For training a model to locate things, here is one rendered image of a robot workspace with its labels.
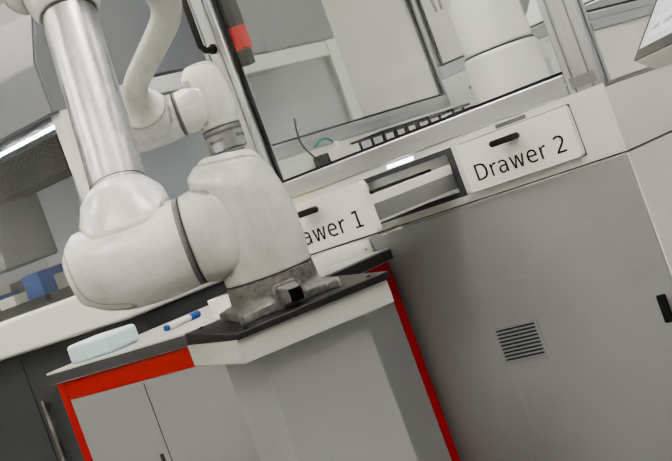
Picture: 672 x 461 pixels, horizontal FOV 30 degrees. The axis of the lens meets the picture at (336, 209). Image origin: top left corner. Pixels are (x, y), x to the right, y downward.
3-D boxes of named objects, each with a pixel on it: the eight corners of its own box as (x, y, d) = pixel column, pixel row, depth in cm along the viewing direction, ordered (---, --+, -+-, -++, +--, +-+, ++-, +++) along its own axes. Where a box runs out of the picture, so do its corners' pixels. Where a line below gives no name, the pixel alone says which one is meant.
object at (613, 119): (627, 150, 252) (602, 82, 252) (280, 264, 319) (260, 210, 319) (786, 77, 324) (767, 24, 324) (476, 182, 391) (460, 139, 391)
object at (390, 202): (375, 225, 256) (364, 196, 256) (288, 254, 272) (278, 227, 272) (477, 182, 286) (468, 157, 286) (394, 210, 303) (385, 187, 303)
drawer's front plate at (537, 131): (582, 156, 257) (564, 105, 257) (471, 193, 276) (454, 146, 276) (586, 154, 258) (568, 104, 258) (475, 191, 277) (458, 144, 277)
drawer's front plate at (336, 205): (378, 232, 253) (359, 181, 253) (280, 264, 272) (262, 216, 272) (383, 230, 255) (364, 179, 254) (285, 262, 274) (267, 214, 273)
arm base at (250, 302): (249, 326, 199) (237, 293, 198) (219, 321, 220) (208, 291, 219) (351, 285, 204) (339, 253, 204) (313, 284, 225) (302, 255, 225)
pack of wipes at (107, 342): (142, 339, 285) (135, 321, 285) (112, 352, 278) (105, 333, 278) (101, 352, 295) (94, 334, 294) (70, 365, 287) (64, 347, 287)
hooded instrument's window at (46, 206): (114, 280, 324) (53, 116, 323) (-190, 390, 440) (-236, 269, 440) (373, 184, 410) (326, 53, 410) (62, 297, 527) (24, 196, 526)
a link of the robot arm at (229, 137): (227, 123, 278) (236, 148, 278) (247, 119, 286) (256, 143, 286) (194, 136, 282) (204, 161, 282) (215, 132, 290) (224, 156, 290)
